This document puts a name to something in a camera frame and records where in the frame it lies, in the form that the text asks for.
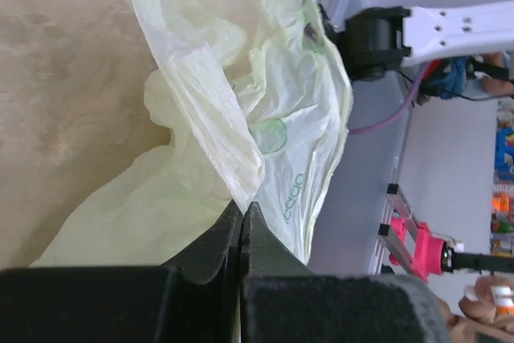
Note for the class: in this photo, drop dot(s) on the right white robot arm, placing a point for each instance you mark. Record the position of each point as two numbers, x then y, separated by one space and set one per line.
421 33

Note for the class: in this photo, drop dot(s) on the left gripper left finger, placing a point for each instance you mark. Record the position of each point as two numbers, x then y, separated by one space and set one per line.
190 298

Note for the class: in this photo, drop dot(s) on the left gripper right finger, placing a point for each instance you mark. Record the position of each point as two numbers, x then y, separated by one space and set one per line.
283 301

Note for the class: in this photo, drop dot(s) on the light green plastic bag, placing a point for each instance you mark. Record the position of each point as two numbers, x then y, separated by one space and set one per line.
257 100

